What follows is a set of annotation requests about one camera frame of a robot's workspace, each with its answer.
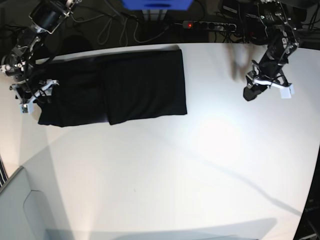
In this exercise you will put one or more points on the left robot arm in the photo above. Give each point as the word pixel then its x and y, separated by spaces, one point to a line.
pixel 281 43

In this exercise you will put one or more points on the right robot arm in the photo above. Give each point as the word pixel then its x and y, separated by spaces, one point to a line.
pixel 46 19

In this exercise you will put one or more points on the black T-shirt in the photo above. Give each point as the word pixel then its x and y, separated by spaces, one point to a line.
pixel 115 88

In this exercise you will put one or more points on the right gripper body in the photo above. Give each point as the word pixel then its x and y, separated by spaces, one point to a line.
pixel 28 93

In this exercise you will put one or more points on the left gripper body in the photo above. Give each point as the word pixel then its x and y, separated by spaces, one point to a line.
pixel 266 75

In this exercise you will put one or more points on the grey power strip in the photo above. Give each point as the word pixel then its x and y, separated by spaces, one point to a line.
pixel 209 26

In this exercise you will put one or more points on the blue box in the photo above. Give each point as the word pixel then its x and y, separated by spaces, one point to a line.
pixel 180 5

